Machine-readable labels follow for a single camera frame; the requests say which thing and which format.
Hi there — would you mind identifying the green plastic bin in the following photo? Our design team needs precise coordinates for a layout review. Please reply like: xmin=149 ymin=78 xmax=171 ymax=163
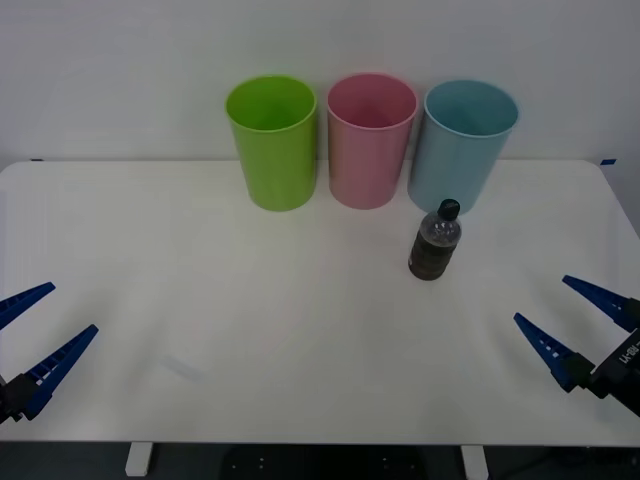
xmin=224 ymin=74 xmax=318 ymax=213

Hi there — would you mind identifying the pink plastic bin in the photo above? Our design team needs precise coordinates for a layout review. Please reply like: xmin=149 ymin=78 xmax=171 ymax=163
xmin=326 ymin=73 xmax=419 ymax=211

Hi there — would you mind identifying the white table leg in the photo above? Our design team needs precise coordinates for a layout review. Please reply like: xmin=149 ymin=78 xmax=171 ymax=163
xmin=124 ymin=442 xmax=153 ymax=477
xmin=460 ymin=444 xmax=489 ymax=480

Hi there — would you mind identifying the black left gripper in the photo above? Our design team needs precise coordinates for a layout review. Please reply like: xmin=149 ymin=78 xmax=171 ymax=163
xmin=0 ymin=281 xmax=100 ymax=427

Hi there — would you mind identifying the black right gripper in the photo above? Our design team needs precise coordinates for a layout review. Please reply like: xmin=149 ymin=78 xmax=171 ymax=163
xmin=513 ymin=274 xmax=640 ymax=418

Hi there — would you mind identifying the pale blue plastic bin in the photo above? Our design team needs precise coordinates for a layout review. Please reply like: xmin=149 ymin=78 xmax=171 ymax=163
xmin=406 ymin=78 xmax=520 ymax=217

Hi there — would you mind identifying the dark plastic bottle black cap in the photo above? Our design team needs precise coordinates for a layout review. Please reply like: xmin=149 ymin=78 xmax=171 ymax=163
xmin=407 ymin=198 xmax=463 ymax=282

